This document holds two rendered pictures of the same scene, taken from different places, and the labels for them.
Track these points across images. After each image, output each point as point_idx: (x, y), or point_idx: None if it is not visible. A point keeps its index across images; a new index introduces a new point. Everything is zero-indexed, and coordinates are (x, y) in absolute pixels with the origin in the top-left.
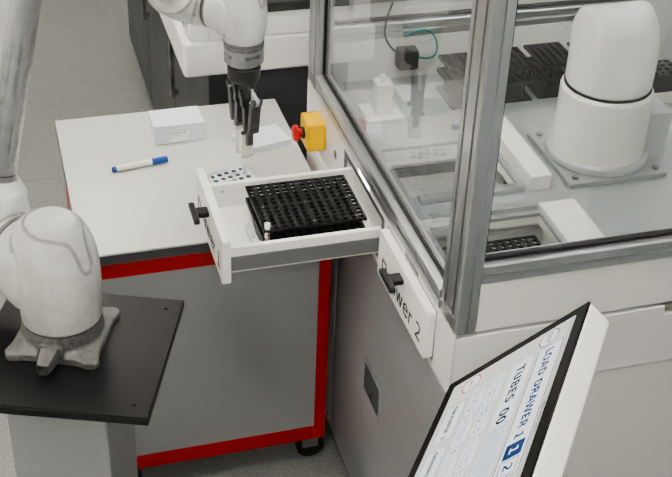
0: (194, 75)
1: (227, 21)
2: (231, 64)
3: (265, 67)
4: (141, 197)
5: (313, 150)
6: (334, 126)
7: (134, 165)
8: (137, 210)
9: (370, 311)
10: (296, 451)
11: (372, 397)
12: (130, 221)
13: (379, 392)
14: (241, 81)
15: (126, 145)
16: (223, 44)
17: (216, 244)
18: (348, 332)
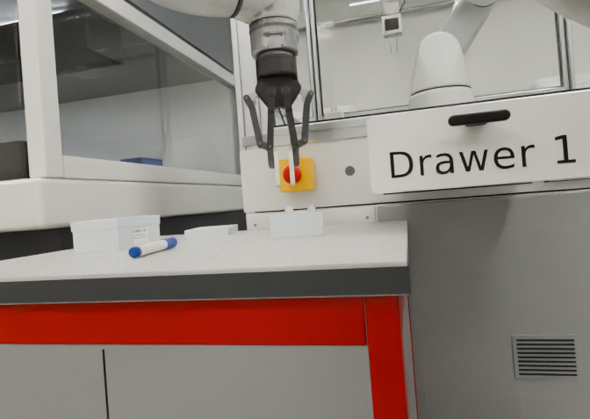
0: (53, 224)
1: None
2: (284, 42)
3: (113, 217)
4: (241, 249)
5: (312, 187)
6: (341, 141)
7: (154, 245)
8: (276, 249)
9: (511, 265)
10: None
11: (553, 364)
12: (305, 249)
13: (574, 338)
14: (293, 68)
15: (81, 257)
16: (265, 23)
17: (545, 133)
18: (442, 350)
